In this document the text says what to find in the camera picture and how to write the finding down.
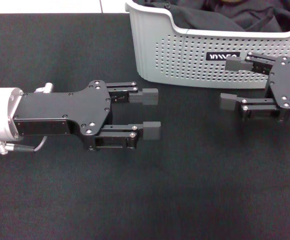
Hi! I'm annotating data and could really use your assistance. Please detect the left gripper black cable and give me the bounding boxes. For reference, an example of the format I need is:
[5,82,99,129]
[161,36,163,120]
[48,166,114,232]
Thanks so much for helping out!
[0,135,47,156]

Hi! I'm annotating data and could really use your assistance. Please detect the silver elbow connector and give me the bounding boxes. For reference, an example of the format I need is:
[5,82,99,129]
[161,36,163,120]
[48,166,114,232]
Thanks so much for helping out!
[34,82,54,94]

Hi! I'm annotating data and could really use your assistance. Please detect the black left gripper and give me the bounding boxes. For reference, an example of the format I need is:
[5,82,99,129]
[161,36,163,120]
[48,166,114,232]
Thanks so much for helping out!
[13,79,113,152]

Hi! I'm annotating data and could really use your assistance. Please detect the black crumpled cloth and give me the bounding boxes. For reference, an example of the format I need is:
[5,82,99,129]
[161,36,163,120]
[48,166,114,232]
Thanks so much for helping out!
[144,0,290,33]

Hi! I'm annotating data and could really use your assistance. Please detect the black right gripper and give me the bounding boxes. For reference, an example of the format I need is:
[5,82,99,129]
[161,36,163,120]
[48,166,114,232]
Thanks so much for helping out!
[220,51,290,124]

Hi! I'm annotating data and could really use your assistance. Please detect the grey perforated storage basket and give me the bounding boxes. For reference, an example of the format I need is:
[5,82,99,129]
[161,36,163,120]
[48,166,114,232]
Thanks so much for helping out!
[124,0,290,90]

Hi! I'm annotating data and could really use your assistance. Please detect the black tablecloth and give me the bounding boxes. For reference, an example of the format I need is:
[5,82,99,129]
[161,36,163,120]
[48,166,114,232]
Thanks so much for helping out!
[0,12,290,240]

